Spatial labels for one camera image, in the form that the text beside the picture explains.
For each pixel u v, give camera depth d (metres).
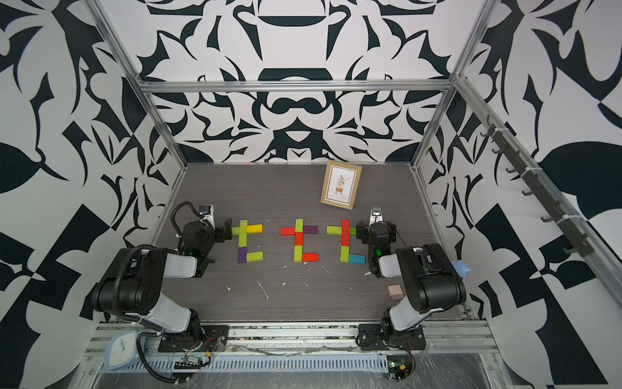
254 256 0.89
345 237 0.96
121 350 0.70
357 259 0.90
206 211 0.81
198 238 0.73
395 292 0.81
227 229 0.87
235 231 0.96
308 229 0.97
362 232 0.86
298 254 0.91
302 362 0.71
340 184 1.02
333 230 0.97
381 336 0.74
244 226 0.97
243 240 0.94
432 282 0.46
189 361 0.69
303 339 0.76
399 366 0.71
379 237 0.72
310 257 0.92
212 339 0.73
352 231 0.96
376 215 0.81
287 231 0.97
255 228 0.97
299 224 0.99
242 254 0.91
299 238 0.96
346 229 0.97
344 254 0.91
